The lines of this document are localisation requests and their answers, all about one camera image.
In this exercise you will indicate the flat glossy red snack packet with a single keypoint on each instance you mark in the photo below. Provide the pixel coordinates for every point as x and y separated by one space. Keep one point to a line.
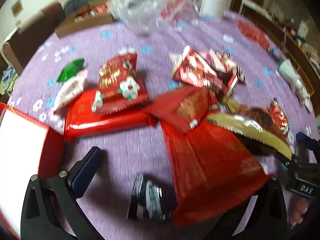
85 122

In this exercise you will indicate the red flower print snack packet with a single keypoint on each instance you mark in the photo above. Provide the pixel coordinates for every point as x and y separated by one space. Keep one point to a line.
115 75

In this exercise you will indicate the dark red gold snack packet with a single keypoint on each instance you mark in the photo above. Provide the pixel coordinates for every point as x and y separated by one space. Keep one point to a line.
195 72

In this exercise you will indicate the person's right hand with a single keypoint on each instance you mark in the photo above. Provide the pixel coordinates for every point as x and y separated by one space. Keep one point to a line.
298 211

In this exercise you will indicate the red gift box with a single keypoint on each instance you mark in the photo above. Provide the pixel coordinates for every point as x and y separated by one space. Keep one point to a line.
22 142

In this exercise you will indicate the red patterned packet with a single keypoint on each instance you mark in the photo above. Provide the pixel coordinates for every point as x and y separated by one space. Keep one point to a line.
252 32

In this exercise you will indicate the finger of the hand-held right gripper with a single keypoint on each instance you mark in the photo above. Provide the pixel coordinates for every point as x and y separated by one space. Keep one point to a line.
286 160
306 140

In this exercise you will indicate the white plastic jar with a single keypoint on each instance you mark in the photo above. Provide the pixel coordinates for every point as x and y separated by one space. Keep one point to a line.
213 1

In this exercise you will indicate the small red gold snack packet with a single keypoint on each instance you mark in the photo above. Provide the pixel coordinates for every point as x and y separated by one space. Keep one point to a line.
278 116

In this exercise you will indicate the wooden shelf cabinet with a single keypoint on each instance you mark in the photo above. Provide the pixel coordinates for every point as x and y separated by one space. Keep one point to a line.
287 17

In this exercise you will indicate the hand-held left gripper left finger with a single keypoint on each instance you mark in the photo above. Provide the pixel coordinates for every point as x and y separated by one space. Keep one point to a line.
85 170

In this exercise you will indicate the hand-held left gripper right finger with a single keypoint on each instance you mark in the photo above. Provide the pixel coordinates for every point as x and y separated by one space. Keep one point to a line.
278 200

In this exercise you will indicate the purple floral tablecloth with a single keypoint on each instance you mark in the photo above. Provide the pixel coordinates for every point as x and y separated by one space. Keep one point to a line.
140 152

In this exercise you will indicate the brown gold-edged snack packet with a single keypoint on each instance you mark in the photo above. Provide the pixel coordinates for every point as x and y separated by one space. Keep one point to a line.
250 126

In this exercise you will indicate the wall switch plate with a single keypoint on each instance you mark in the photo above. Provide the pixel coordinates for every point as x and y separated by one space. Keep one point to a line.
16 8

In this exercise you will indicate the brown chair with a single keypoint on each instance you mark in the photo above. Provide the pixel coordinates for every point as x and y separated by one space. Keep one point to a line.
32 37

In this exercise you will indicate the black snack packet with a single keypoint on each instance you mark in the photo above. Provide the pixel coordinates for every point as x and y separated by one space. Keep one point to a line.
150 197

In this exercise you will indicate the large red snack bag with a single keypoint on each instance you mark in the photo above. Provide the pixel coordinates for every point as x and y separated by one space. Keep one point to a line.
212 167

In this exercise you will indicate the red brown snack packet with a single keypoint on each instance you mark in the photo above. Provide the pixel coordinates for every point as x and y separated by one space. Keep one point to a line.
175 105

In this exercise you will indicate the clear plastic bag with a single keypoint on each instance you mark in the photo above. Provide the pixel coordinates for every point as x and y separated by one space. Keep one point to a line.
150 2

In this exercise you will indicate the green patterned cloth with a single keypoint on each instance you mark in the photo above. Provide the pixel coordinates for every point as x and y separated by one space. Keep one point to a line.
7 80

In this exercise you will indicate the red white figure snack packet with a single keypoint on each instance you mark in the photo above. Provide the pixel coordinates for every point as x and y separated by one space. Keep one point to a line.
225 60

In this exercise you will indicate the green white snack packet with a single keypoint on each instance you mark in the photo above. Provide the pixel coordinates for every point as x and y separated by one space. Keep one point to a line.
67 92

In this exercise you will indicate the cardboard box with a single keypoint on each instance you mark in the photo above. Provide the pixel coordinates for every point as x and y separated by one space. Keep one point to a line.
82 25

